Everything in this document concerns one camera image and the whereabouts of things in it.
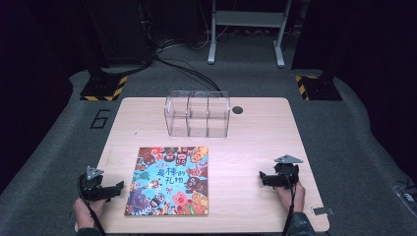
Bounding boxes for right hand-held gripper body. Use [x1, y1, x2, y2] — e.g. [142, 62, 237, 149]
[273, 153, 304, 190]

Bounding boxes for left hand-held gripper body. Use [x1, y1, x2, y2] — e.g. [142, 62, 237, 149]
[78, 165, 111, 203]

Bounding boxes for colourful animal picture book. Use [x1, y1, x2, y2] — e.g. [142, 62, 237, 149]
[124, 146, 209, 217]

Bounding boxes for clear acrylic organizer box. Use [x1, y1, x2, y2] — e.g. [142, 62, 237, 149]
[163, 89, 231, 139]

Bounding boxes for person's right hand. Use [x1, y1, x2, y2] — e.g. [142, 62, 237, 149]
[274, 181, 307, 214]

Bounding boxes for person's left hand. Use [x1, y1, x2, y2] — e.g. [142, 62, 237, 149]
[72, 196, 108, 230]

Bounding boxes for black stand with striped base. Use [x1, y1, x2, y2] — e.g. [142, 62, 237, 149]
[294, 0, 343, 102]
[79, 0, 129, 102]

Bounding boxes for clear plastic item on floor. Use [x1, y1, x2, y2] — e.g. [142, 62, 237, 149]
[391, 178, 417, 217]

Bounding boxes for grey metal desk leg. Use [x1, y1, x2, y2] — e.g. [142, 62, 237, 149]
[207, 0, 293, 69]

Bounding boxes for right hand-held gripper black cable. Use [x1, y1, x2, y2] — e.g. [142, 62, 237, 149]
[280, 170, 297, 236]

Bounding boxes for black floor cables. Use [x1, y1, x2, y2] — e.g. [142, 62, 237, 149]
[152, 38, 222, 92]

